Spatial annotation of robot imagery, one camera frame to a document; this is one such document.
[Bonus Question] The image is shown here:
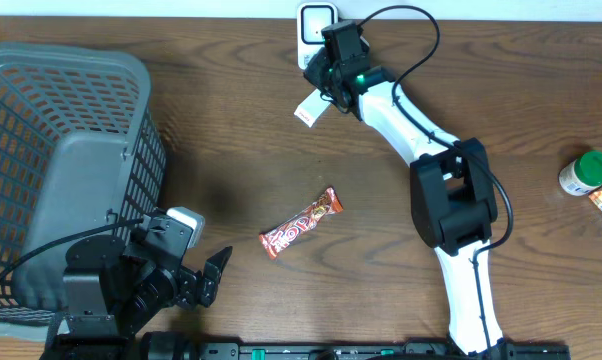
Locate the white green box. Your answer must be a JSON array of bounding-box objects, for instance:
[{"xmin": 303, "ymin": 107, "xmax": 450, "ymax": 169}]
[{"xmin": 294, "ymin": 89, "xmax": 331, "ymax": 128}]

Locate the red chocolate bar wrapper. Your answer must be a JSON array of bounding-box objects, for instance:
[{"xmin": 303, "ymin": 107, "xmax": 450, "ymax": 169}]
[{"xmin": 259, "ymin": 187, "xmax": 343, "ymax": 259}]

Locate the green lid jar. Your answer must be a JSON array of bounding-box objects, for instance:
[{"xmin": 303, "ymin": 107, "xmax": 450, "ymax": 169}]
[{"xmin": 558, "ymin": 151, "xmax": 602, "ymax": 196}]

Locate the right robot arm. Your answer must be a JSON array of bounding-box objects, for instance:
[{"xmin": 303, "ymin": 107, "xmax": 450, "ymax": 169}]
[{"xmin": 304, "ymin": 20, "xmax": 503, "ymax": 358}]

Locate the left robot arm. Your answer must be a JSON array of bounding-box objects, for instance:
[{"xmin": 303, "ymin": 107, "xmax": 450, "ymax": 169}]
[{"xmin": 42, "ymin": 207, "xmax": 232, "ymax": 359}]

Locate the grey plastic shopping basket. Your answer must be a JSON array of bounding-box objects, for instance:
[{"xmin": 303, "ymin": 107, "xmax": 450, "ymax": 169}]
[{"xmin": 0, "ymin": 42, "xmax": 166, "ymax": 341}]

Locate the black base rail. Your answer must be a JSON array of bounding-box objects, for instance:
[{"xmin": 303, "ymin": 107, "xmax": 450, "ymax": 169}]
[{"xmin": 138, "ymin": 332, "xmax": 571, "ymax": 360}]

